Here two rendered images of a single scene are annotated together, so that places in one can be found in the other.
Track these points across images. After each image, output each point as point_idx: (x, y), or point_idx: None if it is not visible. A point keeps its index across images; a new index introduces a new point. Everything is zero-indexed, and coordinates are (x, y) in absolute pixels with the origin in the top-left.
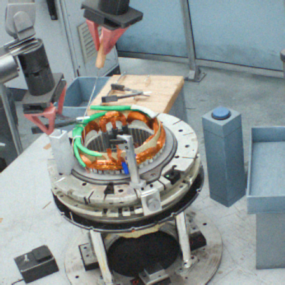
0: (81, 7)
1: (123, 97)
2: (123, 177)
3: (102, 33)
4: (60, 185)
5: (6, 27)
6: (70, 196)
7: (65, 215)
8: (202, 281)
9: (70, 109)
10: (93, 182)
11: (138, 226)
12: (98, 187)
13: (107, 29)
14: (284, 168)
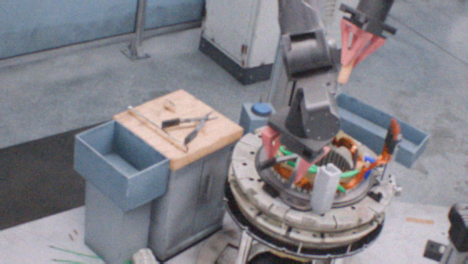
0: (363, 20)
1: (200, 129)
2: (368, 183)
3: (345, 46)
4: (343, 221)
5: (312, 59)
6: (338, 231)
7: (333, 254)
8: (356, 260)
9: (151, 170)
10: (357, 201)
11: (382, 220)
12: (365, 201)
13: (384, 39)
14: (370, 128)
